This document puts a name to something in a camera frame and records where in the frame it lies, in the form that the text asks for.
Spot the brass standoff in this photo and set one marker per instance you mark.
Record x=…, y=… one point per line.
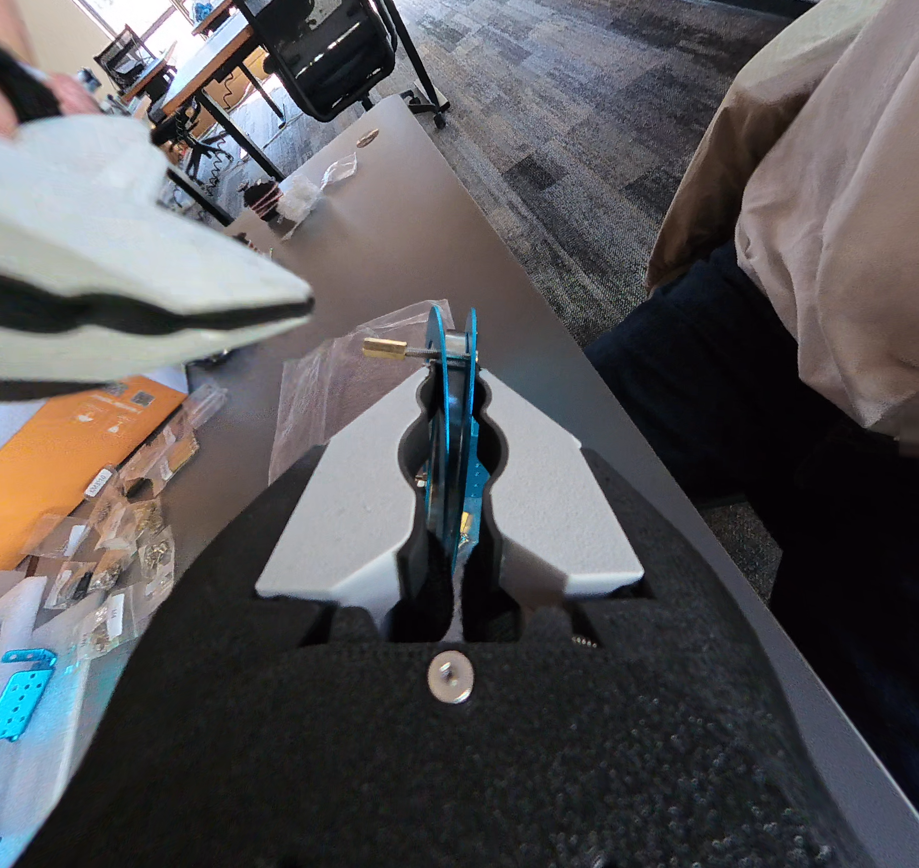
x=384, y=346

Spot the black servo motor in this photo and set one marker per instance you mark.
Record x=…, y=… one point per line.
x=262, y=197

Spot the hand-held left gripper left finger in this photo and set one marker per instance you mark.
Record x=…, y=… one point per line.
x=344, y=523

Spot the small clear plastic wrapper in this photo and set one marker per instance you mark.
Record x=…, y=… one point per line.
x=339, y=168

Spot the wooden top table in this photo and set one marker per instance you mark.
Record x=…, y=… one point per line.
x=208, y=68

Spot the clear plastic bag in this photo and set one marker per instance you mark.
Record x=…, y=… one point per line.
x=323, y=394

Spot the person's right forearm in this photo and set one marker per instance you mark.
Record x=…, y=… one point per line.
x=11, y=14

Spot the black mesh chair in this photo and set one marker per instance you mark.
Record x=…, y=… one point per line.
x=129, y=57

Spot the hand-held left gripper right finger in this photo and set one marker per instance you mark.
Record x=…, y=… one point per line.
x=560, y=516

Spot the blue perforated metal bracket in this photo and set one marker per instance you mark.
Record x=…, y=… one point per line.
x=25, y=696

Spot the pile of small hardware bags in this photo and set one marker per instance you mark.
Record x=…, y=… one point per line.
x=143, y=523

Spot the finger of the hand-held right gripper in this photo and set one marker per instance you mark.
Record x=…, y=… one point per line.
x=108, y=236
x=108, y=355

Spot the blue round turntable assembly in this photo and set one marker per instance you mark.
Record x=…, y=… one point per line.
x=452, y=416

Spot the grey desk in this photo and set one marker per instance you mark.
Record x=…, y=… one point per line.
x=402, y=222

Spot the orange and white cardboard box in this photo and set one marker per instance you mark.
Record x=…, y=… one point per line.
x=57, y=466

